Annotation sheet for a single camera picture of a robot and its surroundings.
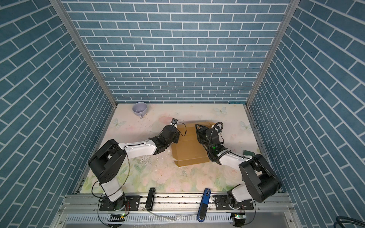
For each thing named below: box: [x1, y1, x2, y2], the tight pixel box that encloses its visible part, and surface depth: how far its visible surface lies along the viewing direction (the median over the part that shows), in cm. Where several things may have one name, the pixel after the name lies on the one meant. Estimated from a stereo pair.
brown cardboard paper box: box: [171, 122, 216, 167], surface depth 91 cm
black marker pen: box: [144, 187, 156, 212], surface depth 77 cm
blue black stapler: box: [196, 188, 212, 223], surface depth 73 cm
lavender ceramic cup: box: [132, 101, 148, 119], surface depth 114 cm
